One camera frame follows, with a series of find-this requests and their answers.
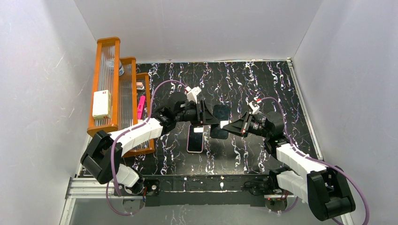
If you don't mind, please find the purple-edged smartphone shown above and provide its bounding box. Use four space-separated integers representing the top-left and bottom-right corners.
187 125 204 153

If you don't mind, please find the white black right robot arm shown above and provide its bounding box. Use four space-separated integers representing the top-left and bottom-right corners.
222 112 356 221

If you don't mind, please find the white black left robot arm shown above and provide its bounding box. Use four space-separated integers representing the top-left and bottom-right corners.
80 94 220 188

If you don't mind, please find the pink tool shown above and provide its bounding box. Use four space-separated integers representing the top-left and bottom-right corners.
137 96 146 120

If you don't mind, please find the orange wooden shelf rack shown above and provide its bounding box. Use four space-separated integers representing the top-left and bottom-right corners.
86 37 156 157

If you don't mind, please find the white blue patterned cup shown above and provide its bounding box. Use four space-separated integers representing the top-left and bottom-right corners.
118 60 125 76

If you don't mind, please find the white box with red label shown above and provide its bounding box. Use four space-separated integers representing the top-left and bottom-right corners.
92 90 111 120

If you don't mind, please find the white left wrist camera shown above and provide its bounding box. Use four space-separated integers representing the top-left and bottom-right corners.
184 86 201 103

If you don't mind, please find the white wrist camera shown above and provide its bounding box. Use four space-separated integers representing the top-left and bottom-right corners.
184 86 201 103
248 99 261 115

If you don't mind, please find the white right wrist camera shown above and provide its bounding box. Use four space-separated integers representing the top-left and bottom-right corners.
248 99 261 115

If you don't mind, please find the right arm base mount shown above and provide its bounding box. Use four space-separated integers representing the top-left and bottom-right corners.
241 177 299 214

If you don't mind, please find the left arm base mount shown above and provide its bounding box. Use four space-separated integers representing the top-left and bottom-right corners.
114 179 160 216

